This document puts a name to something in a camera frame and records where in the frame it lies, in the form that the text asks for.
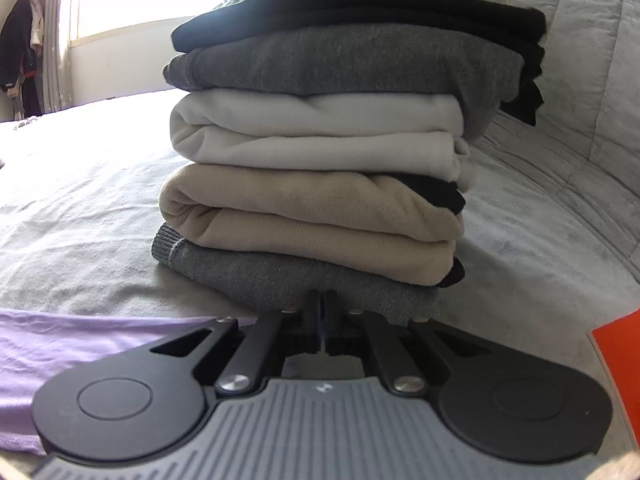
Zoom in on small black folded garment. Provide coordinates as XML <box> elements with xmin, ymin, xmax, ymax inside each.
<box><xmin>395</xmin><ymin>174</ymin><xmax>467</xmax><ymax>288</ymax></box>

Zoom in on dark hanging jacket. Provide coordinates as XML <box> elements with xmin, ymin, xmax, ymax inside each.
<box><xmin>0</xmin><ymin>0</ymin><xmax>38</xmax><ymax>116</ymax></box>

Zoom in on grey quilted headboard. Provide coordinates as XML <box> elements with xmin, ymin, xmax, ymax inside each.
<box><xmin>425</xmin><ymin>0</ymin><xmax>640</xmax><ymax>286</ymax></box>

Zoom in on dark grey folded garment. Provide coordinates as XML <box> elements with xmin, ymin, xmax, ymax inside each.
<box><xmin>164</xmin><ymin>25</ymin><xmax>526</xmax><ymax>143</ymax></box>

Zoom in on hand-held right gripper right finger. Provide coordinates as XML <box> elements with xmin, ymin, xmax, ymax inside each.
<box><xmin>324</xmin><ymin>289</ymin><xmax>501</xmax><ymax>401</ymax></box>

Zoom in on white folded garment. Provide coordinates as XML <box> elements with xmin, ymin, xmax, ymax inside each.
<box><xmin>170</xmin><ymin>89</ymin><xmax>473</xmax><ymax>191</ymax></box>

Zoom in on beige folded garment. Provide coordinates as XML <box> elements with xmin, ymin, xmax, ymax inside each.
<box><xmin>159</xmin><ymin>164</ymin><xmax>466</xmax><ymax>288</ymax></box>

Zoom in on lilac pants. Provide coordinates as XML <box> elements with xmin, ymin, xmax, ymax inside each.
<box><xmin>0</xmin><ymin>308</ymin><xmax>261</xmax><ymax>456</ymax></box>

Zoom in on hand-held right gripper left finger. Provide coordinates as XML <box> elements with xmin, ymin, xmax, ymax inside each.
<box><xmin>147</xmin><ymin>290</ymin><xmax>323</xmax><ymax>401</ymax></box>

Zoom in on grey knit folded sweater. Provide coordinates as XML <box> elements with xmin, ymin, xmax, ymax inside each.
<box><xmin>151</xmin><ymin>222</ymin><xmax>443</xmax><ymax>326</ymax></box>

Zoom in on white hanging garment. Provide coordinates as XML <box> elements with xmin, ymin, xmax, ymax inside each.
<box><xmin>22</xmin><ymin>0</ymin><xmax>48</xmax><ymax>51</ymax></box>

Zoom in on grey window curtain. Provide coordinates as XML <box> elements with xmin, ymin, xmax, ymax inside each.
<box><xmin>42</xmin><ymin>0</ymin><xmax>83</xmax><ymax>111</ymax></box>

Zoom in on grey bed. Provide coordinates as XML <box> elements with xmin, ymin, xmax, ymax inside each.
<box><xmin>0</xmin><ymin>90</ymin><xmax>640</xmax><ymax>411</ymax></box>

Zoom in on orange notebook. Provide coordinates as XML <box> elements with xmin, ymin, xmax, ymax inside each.
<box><xmin>590</xmin><ymin>310</ymin><xmax>640</xmax><ymax>451</ymax></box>

